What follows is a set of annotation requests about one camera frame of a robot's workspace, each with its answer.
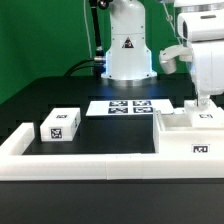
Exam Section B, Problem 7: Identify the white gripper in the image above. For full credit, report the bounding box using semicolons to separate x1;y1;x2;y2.
177;11;224;109

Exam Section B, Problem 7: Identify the white cabinet door panel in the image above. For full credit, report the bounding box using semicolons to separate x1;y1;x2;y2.
184;100;224;128

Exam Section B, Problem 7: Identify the white cabinet body box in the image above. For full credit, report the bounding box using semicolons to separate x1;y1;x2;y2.
153;111;224;156

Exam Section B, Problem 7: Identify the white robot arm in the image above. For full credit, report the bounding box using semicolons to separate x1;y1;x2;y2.
103;0;224;108

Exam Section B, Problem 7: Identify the small white cabinet top box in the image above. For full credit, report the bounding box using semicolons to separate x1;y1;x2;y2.
40;108;81;142

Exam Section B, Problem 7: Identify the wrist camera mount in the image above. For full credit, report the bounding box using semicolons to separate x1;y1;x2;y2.
159;45;192;74

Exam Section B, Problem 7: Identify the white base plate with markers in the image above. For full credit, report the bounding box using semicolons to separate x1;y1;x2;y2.
86;99;174;116

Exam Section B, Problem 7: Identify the black cable bundle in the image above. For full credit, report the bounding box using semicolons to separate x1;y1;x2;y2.
64;56;107;78

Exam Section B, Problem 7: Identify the thin white cable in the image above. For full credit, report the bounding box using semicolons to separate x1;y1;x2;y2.
83;0;94;76

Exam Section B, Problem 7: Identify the white U-shaped frame wall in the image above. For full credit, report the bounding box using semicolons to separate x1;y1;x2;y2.
0;123;224;181

